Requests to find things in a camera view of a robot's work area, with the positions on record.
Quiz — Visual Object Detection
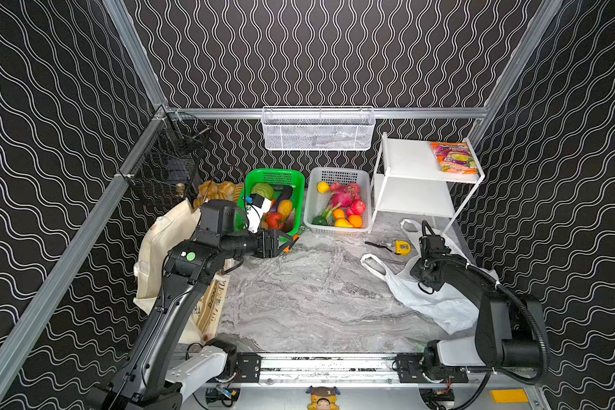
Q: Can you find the purple eggplant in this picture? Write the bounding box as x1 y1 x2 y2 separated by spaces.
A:
276 186 294 204

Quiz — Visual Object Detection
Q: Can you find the pink dragon fruit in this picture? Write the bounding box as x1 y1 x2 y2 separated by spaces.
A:
321 183 360 219

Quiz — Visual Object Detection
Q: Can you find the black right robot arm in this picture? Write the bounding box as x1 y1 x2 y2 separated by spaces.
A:
410 233 550 385

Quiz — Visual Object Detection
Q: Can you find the white wire wall basket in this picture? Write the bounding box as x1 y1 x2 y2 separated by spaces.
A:
261 106 376 151

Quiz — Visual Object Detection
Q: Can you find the white plastic basket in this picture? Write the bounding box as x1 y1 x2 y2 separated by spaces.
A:
302 167 372 236

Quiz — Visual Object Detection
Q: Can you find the green plastic basket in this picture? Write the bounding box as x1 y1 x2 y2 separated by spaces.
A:
236 168 306 235

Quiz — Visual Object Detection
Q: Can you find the green cabbage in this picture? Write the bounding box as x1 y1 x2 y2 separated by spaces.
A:
251 183 275 200

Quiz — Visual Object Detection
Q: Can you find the cream floral tote bag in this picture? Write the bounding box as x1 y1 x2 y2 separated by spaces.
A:
132 198 232 345

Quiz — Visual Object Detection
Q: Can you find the white plastic grocery bag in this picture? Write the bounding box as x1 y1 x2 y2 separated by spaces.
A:
360 219 499 334

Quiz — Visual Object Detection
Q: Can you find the dark green avocado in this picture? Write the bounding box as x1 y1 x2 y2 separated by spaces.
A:
312 215 329 227

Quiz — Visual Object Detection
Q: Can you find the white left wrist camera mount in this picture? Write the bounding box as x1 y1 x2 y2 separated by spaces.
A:
244 194 272 233

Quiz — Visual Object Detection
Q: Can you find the braided bread middle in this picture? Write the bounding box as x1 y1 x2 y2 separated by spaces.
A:
193 180 244 208

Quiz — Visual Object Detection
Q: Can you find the red apple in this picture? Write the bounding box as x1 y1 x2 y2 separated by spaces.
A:
348 199 367 215

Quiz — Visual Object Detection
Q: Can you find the black wire rack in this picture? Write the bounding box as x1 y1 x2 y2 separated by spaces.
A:
125 111 214 209

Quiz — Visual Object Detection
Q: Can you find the yellow tape measure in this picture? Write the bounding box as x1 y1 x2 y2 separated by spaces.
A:
395 240 412 256

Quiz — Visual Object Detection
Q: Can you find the red tomato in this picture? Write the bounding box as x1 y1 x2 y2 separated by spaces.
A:
266 213 285 230

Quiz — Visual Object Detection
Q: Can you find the white two-tier shelf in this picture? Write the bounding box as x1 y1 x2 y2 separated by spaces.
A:
371 133 485 232

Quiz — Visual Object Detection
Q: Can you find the orange fruit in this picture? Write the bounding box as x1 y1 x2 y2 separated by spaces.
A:
348 215 364 228

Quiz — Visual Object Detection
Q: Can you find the orange candy bag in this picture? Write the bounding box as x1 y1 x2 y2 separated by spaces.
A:
430 142 479 174

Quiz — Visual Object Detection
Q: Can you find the yellow block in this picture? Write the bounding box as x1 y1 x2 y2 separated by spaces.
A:
490 389 530 404

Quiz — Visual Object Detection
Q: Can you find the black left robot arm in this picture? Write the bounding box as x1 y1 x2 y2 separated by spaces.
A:
85 194 295 409

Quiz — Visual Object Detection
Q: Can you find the yellow lemon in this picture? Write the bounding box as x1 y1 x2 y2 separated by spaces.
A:
317 182 330 194

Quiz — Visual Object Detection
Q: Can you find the small orange tangerine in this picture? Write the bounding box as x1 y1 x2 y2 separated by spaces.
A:
332 208 346 220

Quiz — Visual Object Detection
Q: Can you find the yellow mango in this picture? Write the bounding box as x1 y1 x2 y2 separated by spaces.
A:
278 199 294 219

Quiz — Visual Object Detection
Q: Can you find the small toy figure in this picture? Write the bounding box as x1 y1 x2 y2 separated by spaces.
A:
306 386 341 410

